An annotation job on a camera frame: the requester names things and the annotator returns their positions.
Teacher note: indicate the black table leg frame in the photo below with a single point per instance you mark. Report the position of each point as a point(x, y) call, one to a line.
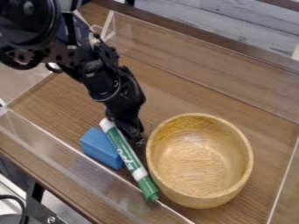
point(38, 213)

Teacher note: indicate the brown wooden bowl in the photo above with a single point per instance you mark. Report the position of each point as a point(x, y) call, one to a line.
point(201, 160)

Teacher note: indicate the clear acrylic corner bracket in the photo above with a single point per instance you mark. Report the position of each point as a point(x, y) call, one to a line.
point(101, 32)

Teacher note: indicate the blue rectangular block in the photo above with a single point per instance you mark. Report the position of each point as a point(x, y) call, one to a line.
point(98, 147)

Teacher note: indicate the green and white marker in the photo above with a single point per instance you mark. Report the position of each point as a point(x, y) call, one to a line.
point(132, 160)

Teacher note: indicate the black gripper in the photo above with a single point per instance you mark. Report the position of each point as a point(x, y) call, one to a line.
point(124, 107)

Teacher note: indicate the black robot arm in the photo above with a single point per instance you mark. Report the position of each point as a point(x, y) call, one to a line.
point(44, 32)

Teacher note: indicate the clear acrylic tray wall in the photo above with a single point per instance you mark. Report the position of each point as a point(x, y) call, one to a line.
point(189, 76)

